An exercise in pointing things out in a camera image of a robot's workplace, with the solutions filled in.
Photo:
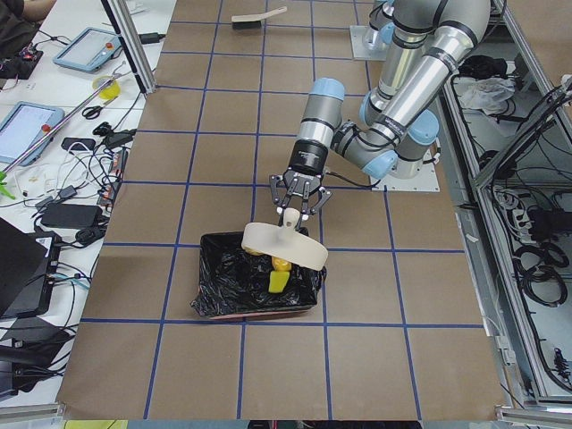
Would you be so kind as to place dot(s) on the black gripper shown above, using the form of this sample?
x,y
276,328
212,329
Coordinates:
x,y
307,159

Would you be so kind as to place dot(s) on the white plastic dustpan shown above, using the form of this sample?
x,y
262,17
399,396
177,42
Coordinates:
x,y
285,242

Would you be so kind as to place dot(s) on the yellow green sponge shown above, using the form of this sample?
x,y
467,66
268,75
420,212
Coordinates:
x,y
278,281

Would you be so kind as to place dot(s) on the white hand brush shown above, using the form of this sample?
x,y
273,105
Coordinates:
x,y
254,21

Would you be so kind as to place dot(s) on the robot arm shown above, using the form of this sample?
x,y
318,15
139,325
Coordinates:
x,y
429,41

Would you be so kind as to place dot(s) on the black lined trash bin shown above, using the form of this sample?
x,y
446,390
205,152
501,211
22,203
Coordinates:
x,y
232,282

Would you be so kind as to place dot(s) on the yellow tape roll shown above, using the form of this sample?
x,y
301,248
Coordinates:
x,y
110,88

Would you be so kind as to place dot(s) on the black power adapter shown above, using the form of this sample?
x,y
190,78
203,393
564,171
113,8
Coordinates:
x,y
151,38

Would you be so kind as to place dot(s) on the black scissors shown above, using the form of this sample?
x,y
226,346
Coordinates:
x,y
93,112

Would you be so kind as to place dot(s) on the blue teach pendant far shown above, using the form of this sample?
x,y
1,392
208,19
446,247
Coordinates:
x,y
89,51

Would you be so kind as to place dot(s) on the blue teach pendant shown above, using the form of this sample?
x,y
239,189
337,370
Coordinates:
x,y
89,51
24,125

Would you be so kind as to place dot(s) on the blue teach pendant near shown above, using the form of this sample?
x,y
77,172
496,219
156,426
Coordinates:
x,y
24,125

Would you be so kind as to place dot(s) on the grey reacher grabber tool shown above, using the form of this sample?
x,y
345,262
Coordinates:
x,y
31,154

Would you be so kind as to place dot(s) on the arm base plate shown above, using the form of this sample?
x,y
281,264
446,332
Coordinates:
x,y
367,44
405,176

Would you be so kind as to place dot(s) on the aluminium frame post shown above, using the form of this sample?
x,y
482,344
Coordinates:
x,y
119,16

